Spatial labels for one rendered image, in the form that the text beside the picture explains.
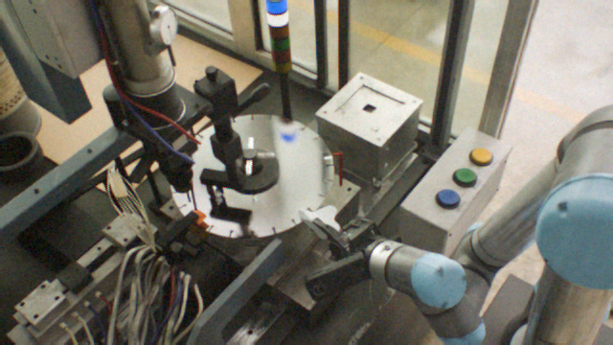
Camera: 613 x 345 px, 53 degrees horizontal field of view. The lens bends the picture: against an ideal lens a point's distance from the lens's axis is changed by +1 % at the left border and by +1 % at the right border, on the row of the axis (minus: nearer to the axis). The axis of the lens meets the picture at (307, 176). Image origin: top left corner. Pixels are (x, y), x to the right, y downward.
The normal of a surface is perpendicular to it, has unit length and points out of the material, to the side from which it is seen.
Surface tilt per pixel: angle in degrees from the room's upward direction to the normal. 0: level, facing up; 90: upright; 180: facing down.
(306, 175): 0
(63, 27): 90
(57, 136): 0
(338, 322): 0
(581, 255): 83
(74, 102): 90
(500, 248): 89
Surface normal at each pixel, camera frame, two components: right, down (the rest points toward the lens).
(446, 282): 0.54, 0.11
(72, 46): 0.79, 0.44
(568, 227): -0.48, 0.60
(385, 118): -0.04, -0.65
